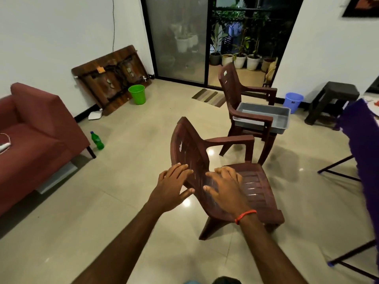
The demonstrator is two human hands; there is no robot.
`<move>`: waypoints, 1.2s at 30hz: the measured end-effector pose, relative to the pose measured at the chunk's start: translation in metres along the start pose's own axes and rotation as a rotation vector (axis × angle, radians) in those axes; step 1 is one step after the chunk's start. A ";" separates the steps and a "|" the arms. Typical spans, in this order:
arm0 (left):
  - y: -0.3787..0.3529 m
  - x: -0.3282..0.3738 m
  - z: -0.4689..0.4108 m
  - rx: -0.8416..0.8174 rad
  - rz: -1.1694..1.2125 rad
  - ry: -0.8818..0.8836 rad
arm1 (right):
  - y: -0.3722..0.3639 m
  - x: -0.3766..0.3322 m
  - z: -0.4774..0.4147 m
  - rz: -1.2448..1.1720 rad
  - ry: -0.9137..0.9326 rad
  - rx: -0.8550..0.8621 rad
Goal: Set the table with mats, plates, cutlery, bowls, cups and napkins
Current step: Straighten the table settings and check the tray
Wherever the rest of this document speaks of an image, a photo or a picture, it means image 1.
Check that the brown plastic chair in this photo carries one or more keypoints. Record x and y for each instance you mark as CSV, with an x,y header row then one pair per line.
x,y
260,198
234,85

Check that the dark framed wall painting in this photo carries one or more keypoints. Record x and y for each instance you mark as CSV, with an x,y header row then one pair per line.
x,y
362,6

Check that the black stool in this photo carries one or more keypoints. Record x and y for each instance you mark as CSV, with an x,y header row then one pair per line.
x,y
340,91

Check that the small white floor object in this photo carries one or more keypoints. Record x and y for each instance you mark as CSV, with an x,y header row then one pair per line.
x,y
95,114

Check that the person's left forearm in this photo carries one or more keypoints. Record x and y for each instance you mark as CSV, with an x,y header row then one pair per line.
x,y
121,251

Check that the person's left hand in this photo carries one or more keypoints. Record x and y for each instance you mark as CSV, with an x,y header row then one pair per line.
x,y
169,191

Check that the striped brown rug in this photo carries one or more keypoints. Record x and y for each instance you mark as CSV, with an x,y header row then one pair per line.
x,y
208,97

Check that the red wrist thread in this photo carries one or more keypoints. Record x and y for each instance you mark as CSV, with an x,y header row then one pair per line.
x,y
245,216

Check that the person's right hand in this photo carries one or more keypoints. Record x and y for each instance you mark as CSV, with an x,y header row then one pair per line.
x,y
228,192

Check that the white charger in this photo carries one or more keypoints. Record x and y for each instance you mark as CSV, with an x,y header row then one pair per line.
x,y
3,145

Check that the dark planter pot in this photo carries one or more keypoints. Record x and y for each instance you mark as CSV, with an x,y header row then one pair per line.
x,y
215,59

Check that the person's right forearm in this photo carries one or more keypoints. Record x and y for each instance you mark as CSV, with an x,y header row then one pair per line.
x,y
272,251

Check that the small white planter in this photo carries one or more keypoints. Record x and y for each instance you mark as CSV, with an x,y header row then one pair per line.
x,y
254,63
227,59
240,62

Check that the green plastic bucket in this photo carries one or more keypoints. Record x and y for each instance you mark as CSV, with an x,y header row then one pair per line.
x,y
137,95

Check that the green bottle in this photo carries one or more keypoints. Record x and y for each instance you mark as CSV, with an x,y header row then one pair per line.
x,y
97,140

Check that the blue plastic bucket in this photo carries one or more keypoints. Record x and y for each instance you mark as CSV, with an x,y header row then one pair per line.
x,y
293,103

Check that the purple tablecloth table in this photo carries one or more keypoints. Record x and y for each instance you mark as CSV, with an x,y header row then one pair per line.
x,y
361,150

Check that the red-brown sofa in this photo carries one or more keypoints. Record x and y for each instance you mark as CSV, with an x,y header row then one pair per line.
x,y
35,139

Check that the grey plastic tray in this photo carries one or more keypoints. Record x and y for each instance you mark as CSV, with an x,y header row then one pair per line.
x,y
260,118

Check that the person's dark trousers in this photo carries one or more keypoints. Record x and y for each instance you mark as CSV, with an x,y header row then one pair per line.
x,y
227,280

